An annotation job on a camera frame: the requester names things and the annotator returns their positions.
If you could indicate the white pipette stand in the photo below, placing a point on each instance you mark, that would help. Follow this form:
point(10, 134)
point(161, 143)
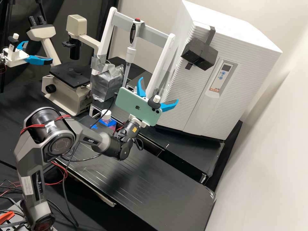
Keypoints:
point(154, 32)

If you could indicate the left phone holder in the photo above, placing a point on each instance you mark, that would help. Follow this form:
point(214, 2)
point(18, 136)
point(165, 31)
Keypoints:
point(15, 36)

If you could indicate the small bottle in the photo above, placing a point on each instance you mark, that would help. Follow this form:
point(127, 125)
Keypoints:
point(106, 118)

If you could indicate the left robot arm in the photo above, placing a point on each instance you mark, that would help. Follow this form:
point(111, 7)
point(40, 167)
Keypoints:
point(2, 63)

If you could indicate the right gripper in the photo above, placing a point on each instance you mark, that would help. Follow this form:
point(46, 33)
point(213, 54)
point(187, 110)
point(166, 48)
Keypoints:
point(140, 123)

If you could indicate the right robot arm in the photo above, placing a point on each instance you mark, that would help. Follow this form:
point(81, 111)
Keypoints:
point(31, 154)

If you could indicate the right wrist camera phone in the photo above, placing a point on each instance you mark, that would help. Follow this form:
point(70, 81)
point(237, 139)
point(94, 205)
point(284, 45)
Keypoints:
point(137, 106)

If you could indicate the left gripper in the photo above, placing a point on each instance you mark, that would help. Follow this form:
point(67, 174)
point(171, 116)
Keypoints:
point(15, 57)

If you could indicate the cream microscope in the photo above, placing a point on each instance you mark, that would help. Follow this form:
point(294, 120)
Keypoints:
point(67, 93)

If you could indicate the white incubator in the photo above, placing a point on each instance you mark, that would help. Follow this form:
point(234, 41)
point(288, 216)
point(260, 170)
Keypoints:
point(216, 14)

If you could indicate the pipette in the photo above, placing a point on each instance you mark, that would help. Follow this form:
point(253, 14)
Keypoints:
point(133, 33)

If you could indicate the black tray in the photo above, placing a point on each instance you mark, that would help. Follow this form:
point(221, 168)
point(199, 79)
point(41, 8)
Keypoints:
point(86, 123)

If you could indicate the blue bottle holder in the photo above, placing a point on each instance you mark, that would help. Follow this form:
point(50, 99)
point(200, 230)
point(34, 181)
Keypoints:
point(112, 125)

